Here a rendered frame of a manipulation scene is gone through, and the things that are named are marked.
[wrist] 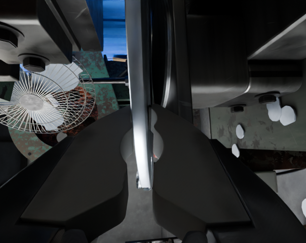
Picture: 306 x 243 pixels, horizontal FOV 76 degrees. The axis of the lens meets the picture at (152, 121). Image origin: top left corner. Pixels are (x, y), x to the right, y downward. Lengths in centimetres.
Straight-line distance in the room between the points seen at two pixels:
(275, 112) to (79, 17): 26
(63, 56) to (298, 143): 28
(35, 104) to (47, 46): 86
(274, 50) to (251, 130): 14
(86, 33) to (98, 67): 136
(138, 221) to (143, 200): 67
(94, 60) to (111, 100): 35
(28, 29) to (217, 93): 19
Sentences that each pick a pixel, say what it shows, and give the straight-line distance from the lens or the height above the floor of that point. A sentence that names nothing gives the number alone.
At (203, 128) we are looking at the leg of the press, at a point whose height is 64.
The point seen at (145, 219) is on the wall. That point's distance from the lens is 727.
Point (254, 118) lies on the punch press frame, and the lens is 31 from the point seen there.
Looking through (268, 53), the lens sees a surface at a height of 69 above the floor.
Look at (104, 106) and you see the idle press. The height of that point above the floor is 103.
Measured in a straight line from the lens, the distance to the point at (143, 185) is 16.
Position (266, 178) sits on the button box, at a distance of 52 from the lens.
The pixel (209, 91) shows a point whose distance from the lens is 19.
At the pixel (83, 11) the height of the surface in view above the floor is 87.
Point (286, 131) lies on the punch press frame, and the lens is 26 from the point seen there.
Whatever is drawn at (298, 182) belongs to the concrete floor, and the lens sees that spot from 126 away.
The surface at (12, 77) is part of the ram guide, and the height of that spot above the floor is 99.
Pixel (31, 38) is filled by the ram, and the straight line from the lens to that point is 25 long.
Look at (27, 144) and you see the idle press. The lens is 172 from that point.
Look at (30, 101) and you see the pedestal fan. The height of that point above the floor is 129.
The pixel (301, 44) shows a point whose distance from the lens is 21.
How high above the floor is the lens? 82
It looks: 6 degrees down
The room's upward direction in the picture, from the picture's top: 92 degrees counter-clockwise
